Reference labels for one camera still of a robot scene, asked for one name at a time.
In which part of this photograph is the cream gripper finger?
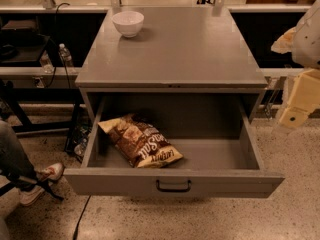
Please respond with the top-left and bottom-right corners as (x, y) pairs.
(278, 107), (309, 129)
(271, 27), (296, 54)

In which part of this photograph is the brown chip bag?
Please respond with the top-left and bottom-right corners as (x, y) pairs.
(98, 114), (183, 168)

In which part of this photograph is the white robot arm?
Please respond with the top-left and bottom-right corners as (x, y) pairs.
(271, 0), (320, 130)

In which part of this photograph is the grey cabinet counter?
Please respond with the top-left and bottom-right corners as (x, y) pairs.
(76, 7), (266, 127)

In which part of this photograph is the grey open top drawer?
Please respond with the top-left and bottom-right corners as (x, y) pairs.
(65, 93), (284, 198)

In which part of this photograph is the white ceramic bowl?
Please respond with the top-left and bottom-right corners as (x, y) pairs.
(112, 11), (144, 37)

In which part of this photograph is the clear plastic water bottle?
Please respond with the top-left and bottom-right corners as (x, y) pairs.
(59, 43), (74, 69)

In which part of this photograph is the black side table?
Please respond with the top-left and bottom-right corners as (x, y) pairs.
(0, 14), (81, 133)

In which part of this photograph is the white and red sneaker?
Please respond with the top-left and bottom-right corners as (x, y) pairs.
(19, 163), (64, 206)

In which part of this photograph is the person leg in jeans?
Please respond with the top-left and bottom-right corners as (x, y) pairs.
(0, 121), (36, 193)

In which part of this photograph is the black drawer handle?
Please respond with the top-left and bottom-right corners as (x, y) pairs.
(155, 180), (192, 193)

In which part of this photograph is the black floor cable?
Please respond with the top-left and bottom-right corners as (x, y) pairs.
(72, 194), (92, 240)

